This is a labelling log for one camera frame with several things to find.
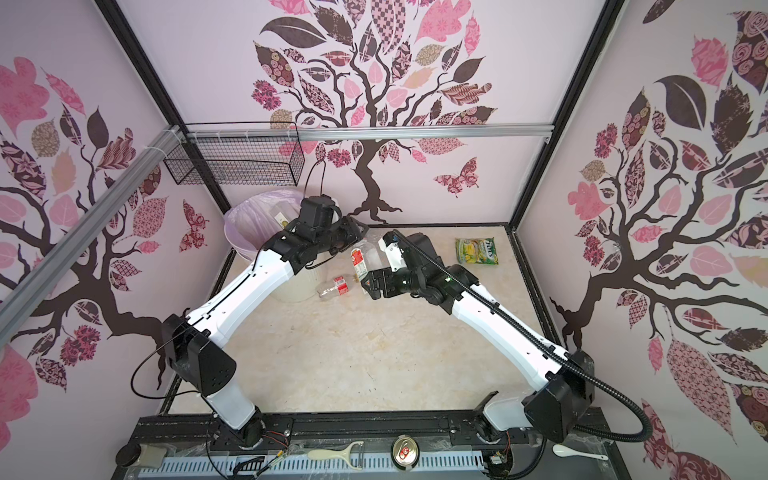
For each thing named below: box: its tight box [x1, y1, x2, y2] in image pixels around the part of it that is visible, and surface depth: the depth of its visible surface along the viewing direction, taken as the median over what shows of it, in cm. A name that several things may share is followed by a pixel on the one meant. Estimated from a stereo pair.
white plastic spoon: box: [552, 444, 609, 461], surface depth 72 cm
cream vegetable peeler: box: [307, 441, 365, 470], surface depth 72 cm
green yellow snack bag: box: [455, 237, 499, 265], surface depth 112 cm
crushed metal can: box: [390, 434, 420, 470], surface depth 63 cm
